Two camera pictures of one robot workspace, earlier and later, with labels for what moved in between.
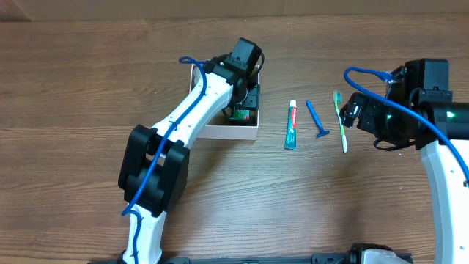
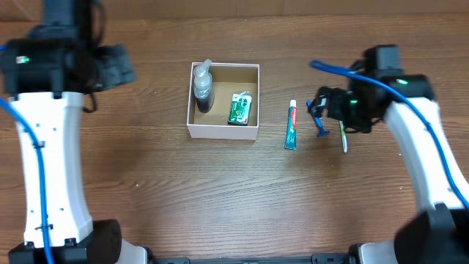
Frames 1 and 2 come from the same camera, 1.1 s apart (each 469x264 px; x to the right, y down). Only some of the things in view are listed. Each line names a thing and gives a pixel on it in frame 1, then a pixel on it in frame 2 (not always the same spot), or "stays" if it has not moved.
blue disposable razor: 322,131 stays
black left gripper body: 240,95 -> 111,70
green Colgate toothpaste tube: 292,127 stays
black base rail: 323,258 stays
